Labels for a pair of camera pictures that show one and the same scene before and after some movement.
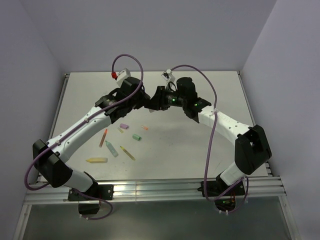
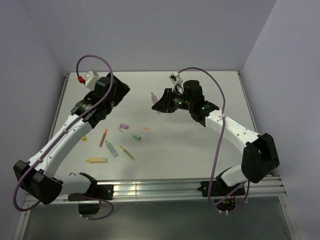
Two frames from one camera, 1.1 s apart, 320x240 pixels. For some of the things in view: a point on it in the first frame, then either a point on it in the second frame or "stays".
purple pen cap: x=124 y=126 stays
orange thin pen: x=103 y=138 stays
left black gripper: x=144 y=97 → x=121 y=90
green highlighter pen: x=112 y=149 stays
